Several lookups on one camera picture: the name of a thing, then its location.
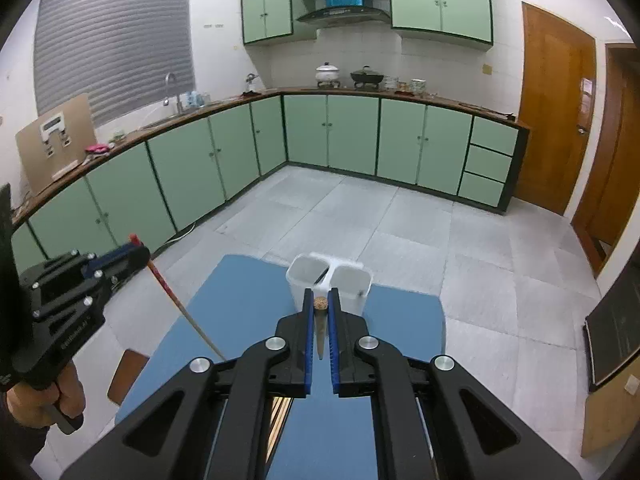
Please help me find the chrome faucet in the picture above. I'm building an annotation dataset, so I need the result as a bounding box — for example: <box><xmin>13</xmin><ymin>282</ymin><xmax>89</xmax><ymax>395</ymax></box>
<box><xmin>164</xmin><ymin>72</ymin><xmax>184</xmax><ymax>116</ymax></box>

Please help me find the white two-compartment utensil holder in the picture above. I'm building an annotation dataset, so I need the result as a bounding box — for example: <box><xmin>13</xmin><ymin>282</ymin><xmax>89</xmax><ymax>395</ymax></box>
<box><xmin>286</xmin><ymin>252</ymin><xmax>373</xmax><ymax>317</ymax></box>

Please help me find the black glass-front cabinet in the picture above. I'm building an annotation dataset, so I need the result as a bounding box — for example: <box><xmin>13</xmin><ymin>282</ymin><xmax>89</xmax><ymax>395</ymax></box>
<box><xmin>584</xmin><ymin>260</ymin><xmax>640</xmax><ymax>393</ymax></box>

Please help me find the green wall cabinet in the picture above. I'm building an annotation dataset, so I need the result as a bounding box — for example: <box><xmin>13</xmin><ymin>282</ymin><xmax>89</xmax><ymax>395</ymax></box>
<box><xmin>387</xmin><ymin>0</ymin><xmax>494</xmax><ymax>52</ymax></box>
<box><xmin>240</xmin><ymin>0</ymin><xmax>318</xmax><ymax>46</ymax></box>

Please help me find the gas stove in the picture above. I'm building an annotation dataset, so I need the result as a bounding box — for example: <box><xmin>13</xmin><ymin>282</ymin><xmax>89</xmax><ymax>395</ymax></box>
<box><xmin>315</xmin><ymin>80</ymin><xmax>386</xmax><ymax>92</ymax></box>

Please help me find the cardboard box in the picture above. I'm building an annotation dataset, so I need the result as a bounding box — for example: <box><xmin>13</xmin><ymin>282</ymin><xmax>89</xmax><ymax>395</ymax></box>
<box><xmin>581</xmin><ymin>365</ymin><xmax>640</xmax><ymax>458</ymax></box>

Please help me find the wooden door frame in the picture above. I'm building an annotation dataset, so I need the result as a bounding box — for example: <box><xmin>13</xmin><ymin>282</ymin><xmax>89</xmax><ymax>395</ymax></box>
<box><xmin>571</xmin><ymin>42</ymin><xmax>640</xmax><ymax>278</ymax></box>

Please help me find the brown wooden stool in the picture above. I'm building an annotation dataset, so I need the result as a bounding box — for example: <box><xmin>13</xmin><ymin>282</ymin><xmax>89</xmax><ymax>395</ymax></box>
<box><xmin>106</xmin><ymin>349</ymin><xmax>151</xmax><ymax>407</ymax></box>

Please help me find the white cooking pot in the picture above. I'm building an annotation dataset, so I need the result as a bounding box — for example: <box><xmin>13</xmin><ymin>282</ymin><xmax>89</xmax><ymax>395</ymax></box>
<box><xmin>315</xmin><ymin>61</ymin><xmax>342</xmax><ymax>84</ymax></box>

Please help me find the cardboard sheet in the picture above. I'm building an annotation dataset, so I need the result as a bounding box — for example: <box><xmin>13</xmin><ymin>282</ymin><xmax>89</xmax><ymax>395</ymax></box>
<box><xmin>15</xmin><ymin>92</ymin><xmax>97</xmax><ymax>194</ymax></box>

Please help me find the range hood with blue wrap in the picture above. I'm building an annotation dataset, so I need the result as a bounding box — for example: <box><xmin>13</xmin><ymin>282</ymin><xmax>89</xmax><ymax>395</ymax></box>
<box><xmin>296</xmin><ymin>0</ymin><xmax>392</xmax><ymax>28</ymax></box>

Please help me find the green base cabinet with sink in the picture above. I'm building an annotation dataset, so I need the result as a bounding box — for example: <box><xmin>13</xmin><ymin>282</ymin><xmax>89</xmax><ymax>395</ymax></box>
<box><xmin>0</xmin><ymin>94</ymin><xmax>288</xmax><ymax>281</ymax></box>

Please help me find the green base cabinet with drawers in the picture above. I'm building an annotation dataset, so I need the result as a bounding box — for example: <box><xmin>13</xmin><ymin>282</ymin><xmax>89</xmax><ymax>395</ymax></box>
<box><xmin>281</xmin><ymin>89</ymin><xmax>531</xmax><ymax>216</ymax></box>

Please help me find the person's left forearm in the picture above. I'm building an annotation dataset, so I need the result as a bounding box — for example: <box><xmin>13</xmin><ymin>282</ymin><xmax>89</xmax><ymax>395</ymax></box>
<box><xmin>0</xmin><ymin>392</ymin><xmax>48</xmax><ymax>468</ymax></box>

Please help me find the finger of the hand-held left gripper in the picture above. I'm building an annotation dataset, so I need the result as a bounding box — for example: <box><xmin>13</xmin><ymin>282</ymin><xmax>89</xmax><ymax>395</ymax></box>
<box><xmin>31</xmin><ymin>244</ymin><xmax>151</xmax><ymax>318</ymax></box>
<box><xmin>20</xmin><ymin>246</ymin><xmax>136</xmax><ymax>286</ymax></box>

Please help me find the closed wooden door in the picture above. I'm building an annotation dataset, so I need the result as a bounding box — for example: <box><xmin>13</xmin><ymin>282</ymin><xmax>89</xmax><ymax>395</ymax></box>
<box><xmin>512</xmin><ymin>2</ymin><xmax>598</xmax><ymax>217</ymax></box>

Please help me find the stack of glass dishes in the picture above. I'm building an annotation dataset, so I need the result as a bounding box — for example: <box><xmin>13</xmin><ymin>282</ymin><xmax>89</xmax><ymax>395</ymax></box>
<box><xmin>384</xmin><ymin>75</ymin><xmax>432</xmax><ymax>97</ymax></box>

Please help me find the person's left hand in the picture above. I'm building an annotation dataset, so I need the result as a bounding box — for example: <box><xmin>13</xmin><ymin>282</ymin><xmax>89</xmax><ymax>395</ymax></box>
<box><xmin>9</xmin><ymin>361</ymin><xmax>87</xmax><ymax>430</ymax></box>

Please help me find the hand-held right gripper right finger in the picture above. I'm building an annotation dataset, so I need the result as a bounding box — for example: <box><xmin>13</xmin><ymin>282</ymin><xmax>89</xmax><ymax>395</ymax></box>
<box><xmin>330</xmin><ymin>287</ymin><xmax>583</xmax><ymax>480</ymax></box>

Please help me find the dark brown chopstick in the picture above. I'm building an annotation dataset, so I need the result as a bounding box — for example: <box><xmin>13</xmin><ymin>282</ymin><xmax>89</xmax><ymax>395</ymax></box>
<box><xmin>312</xmin><ymin>297</ymin><xmax>328</xmax><ymax>362</ymax></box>

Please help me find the white plastic device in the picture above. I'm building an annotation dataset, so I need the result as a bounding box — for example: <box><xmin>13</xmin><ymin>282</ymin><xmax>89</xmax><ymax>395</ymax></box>
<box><xmin>39</xmin><ymin>116</ymin><xmax>71</xmax><ymax>159</ymax></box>

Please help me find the black wok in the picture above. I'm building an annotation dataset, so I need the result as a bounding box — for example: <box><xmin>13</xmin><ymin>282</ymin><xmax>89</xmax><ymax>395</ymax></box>
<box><xmin>350</xmin><ymin>65</ymin><xmax>386</xmax><ymax>86</ymax></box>

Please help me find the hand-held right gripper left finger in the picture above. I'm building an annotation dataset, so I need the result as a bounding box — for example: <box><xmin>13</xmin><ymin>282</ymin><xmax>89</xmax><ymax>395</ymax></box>
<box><xmin>60</xmin><ymin>288</ymin><xmax>314</xmax><ymax>480</ymax></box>

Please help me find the white floor cable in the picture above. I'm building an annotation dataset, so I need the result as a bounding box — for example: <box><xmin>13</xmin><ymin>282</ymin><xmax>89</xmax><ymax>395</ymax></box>
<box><xmin>150</xmin><ymin>224</ymin><xmax>197</xmax><ymax>257</ymax></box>

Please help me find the grey window blind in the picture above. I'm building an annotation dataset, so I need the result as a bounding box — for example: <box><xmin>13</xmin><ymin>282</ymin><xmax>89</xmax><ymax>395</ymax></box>
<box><xmin>34</xmin><ymin>0</ymin><xmax>196</xmax><ymax>128</ymax></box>

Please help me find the blue tablecloth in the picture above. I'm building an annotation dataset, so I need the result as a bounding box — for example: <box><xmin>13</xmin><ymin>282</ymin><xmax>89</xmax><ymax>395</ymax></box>
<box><xmin>115</xmin><ymin>254</ymin><xmax>446</xmax><ymax>480</ymax></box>

